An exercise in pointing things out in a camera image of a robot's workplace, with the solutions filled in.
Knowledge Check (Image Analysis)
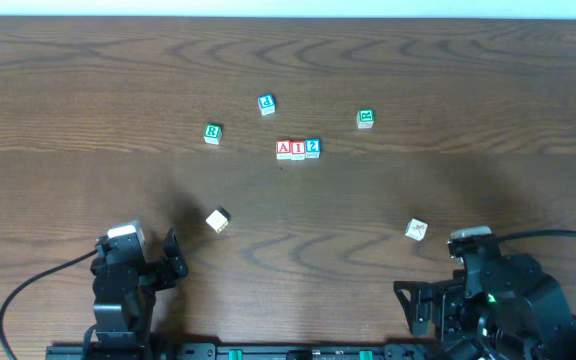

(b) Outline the red letter A block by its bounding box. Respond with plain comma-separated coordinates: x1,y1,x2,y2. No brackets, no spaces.
275,139,292,160

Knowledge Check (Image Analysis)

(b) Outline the green R block left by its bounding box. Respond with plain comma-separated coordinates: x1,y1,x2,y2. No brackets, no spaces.
203,123,223,145

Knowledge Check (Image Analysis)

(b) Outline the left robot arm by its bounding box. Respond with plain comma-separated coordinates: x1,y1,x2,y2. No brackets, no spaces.
81,224,188,359

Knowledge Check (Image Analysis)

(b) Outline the right black cable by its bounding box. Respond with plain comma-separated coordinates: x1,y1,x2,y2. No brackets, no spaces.
495,229,576,247

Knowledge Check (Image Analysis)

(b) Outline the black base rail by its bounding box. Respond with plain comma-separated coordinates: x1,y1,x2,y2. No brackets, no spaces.
45,343,442,360

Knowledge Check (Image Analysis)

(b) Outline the left black cable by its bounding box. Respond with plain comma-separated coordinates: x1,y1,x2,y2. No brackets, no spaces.
0,248,100,360

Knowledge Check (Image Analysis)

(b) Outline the plain wooden block left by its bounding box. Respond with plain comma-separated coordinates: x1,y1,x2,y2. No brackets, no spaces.
206,207,231,233

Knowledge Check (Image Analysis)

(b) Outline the plain wooden block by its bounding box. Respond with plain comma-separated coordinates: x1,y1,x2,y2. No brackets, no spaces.
206,207,231,233
405,218,428,241

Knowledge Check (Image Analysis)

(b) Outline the green R block right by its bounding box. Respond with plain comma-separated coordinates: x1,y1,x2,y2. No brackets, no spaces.
356,108,375,129

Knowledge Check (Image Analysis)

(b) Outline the red letter I block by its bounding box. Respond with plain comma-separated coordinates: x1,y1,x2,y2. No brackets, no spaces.
290,140,306,161

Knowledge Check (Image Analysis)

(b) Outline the green r block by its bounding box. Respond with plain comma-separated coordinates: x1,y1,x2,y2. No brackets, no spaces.
203,123,223,145
356,108,375,129

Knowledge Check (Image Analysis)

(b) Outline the black cable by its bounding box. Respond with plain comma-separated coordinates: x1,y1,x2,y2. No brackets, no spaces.
0,248,100,360
495,229,576,247

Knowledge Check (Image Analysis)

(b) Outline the blue letter P block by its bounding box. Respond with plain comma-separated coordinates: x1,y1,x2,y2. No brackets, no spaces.
257,94,276,116

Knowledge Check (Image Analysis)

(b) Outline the blue number 2 block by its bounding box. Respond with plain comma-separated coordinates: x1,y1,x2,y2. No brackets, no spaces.
304,138,321,159

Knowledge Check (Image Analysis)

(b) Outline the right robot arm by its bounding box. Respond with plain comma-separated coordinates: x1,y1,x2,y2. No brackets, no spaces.
393,251,576,360

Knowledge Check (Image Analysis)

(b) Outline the plain wooden block right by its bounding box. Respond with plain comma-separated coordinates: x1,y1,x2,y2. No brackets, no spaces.
405,218,428,241

